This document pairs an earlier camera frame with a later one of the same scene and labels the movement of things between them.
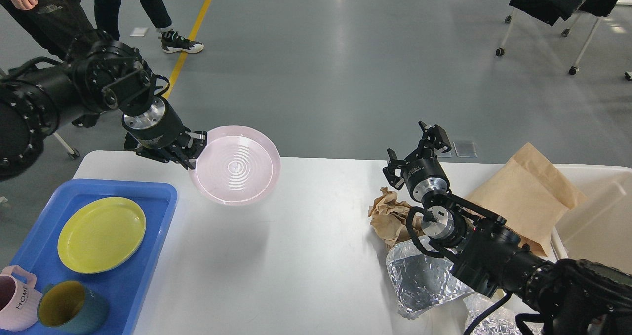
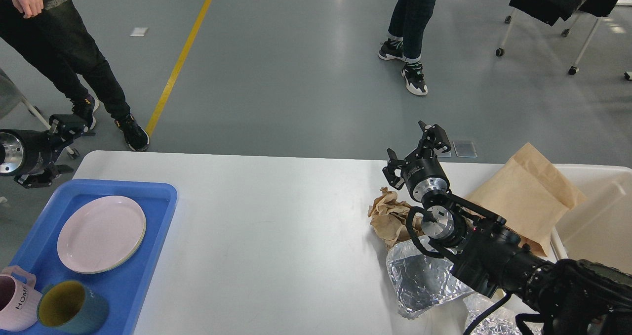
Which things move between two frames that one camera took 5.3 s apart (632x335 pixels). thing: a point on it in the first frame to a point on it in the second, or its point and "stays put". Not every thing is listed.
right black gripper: [424, 175] stays put
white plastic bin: [598, 228] stays put
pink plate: [239, 165] to [100, 234]
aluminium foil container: [420, 280] stays put
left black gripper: [161, 127] to [23, 151]
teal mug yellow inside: [71, 307] stays put
